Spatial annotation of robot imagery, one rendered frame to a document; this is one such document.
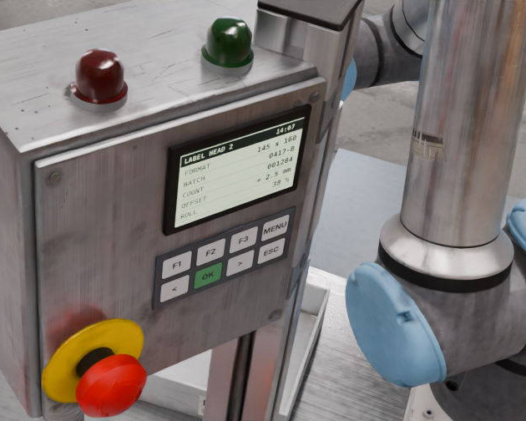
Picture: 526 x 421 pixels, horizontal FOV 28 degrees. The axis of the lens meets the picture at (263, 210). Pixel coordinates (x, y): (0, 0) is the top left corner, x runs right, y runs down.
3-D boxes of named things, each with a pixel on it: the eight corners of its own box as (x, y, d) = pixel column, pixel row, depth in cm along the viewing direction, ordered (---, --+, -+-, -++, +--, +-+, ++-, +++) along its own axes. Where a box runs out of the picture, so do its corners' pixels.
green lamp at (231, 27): (190, 53, 52) (194, 13, 50) (234, 42, 53) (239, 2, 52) (218, 81, 50) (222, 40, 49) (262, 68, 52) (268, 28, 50)
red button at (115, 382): (61, 351, 54) (88, 391, 52) (127, 324, 55) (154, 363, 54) (62, 397, 56) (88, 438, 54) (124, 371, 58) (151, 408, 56)
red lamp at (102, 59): (60, 88, 48) (60, 46, 47) (110, 74, 50) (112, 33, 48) (86, 119, 47) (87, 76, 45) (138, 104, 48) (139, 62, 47)
